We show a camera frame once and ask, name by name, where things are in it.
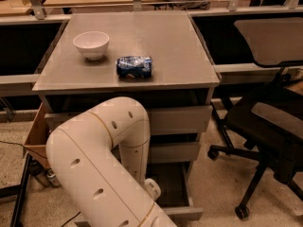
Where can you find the black office chair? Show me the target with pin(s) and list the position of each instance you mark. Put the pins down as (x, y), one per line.
(270, 117)

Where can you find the grey bottom drawer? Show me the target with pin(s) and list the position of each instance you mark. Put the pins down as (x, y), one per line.
(175, 197)

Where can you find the grey drawer cabinet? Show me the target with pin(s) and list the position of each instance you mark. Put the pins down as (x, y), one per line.
(182, 75)

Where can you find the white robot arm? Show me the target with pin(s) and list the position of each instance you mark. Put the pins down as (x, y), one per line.
(100, 158)

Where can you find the cardboard box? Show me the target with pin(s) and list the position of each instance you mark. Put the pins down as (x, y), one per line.
(37, 136)

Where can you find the white bowl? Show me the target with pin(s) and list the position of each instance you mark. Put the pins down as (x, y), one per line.
(92, 45)

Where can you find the black metal stand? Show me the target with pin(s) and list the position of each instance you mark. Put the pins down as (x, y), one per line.
(19, 191)

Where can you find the grey drawer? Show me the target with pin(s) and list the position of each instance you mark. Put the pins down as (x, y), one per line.
(172, 153)
(175, 197)
(180, 118)

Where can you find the grey middle drawer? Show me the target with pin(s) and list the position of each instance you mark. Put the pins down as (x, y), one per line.
(172, 153)

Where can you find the grey top drawer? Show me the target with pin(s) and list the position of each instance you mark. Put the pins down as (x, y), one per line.
(180, 118)

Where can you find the blue crushed can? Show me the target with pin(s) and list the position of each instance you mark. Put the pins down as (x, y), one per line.
(134, 67)

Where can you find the white bottle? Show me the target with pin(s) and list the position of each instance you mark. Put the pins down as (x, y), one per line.
(52, 178)

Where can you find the dark bottle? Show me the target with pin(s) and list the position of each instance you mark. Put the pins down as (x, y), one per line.
(37, 171)

